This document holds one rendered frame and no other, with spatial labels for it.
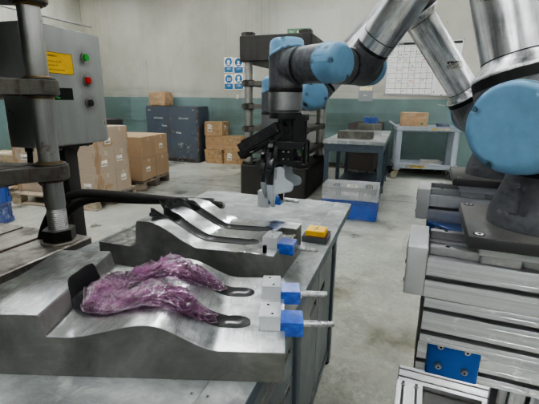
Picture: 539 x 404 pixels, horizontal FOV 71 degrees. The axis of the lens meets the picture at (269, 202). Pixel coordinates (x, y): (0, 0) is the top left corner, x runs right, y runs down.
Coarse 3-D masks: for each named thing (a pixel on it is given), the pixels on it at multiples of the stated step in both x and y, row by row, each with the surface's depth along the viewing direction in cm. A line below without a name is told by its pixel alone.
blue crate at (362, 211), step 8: (328, 200) 415; (336, 200) 411; (344, 200) 409; (352, 200) 405; (352, 208) 409; (360, 208) 406; (368, 208) 404; (376, 208) 403; (352, 216) 411; (360, 216) 408; (368, 216) 406; (376, 216) 404
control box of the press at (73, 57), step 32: (0, 32) 122; (64, 32) 130; (0, 64) 125; (64, 64) 131; (96, 64) 145; (64, 96) 133; (96, 96) 146; (32, 128) 127; (64, 128) 134; (96, 128) 148; (32, 160) 137; (64, 160) 142
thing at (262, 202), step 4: (260, 192) 121; (260, 196) 122; (276, 196) 120; (260, 200) 122; (264, 200) 121; (268, 200) 121; (276, 200) 120; (280, 200) 120; (284, 200) 121; (288, 200) 121; (292, 200) 120; (296, 200) 120; (260, 204) 122; (264, 204) 122; (268, 204) 122; (280, 204) 121
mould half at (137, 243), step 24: (192, 216) 107; (216, 216) 113; (120, 240) 104; (144, 240) 98; (168, 240) 96; (192, 240) 96; (120, 264) 103; (216, 264) 93; (240, 264) 91; (264, 264) 88; (288, 264) 101
